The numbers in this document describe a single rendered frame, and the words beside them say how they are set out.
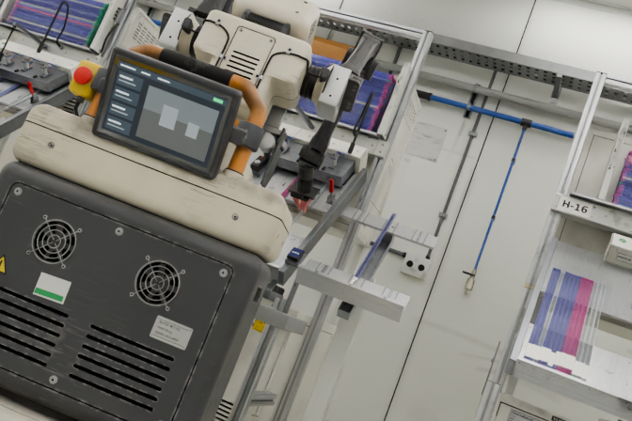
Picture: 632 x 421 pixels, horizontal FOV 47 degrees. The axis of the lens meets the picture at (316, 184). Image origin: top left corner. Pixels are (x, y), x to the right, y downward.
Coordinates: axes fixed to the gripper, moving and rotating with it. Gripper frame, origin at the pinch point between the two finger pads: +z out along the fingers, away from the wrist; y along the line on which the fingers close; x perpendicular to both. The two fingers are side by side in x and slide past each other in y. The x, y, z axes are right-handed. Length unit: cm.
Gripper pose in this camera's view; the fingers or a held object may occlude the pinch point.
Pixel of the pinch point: (302, 210)
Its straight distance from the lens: 266.5
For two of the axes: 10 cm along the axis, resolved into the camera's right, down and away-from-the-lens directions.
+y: -9.0, -3.0, 3.3
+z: -0.8, 8.4, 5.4
